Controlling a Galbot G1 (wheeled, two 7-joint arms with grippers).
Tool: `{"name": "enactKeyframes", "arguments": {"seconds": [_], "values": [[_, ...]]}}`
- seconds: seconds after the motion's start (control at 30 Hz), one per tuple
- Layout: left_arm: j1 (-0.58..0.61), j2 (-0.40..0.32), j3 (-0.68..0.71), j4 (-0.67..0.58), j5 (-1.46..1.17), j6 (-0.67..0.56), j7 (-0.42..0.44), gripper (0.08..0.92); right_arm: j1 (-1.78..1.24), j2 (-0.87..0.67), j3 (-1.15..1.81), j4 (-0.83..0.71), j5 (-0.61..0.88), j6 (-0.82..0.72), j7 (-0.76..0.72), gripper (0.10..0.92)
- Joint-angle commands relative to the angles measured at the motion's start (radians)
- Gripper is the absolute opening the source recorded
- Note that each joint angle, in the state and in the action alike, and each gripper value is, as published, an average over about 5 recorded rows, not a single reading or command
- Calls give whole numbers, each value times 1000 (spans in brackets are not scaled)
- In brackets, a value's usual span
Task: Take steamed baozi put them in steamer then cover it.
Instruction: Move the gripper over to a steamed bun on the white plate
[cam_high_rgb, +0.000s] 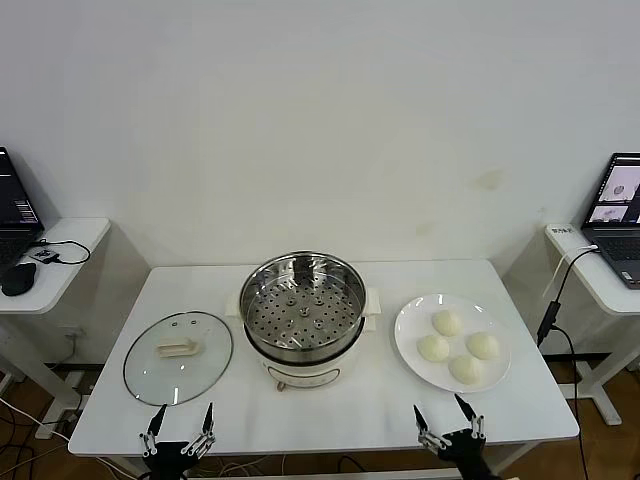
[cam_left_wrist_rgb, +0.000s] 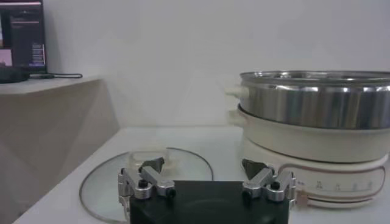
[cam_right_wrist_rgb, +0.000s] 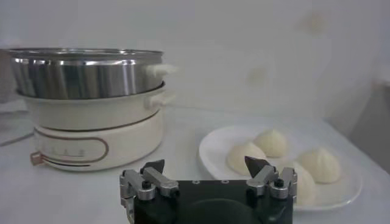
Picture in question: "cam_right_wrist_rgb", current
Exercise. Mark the stainless steel steamer basket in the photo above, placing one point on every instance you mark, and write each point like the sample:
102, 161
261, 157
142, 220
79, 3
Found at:
76, 76

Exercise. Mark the white round plate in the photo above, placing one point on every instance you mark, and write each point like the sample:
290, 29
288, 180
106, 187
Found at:
213, 152

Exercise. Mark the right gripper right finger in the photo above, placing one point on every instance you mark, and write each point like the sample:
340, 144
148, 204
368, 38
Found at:
265, 179

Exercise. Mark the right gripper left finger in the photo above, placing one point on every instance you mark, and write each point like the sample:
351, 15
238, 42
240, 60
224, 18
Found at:
158, 179

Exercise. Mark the white steamed baozi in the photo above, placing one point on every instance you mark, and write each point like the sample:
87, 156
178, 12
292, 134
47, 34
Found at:
306, 185
320, 165
237, 158
271, 144

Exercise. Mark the white side desk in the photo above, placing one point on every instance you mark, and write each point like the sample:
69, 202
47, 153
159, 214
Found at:
374, 128

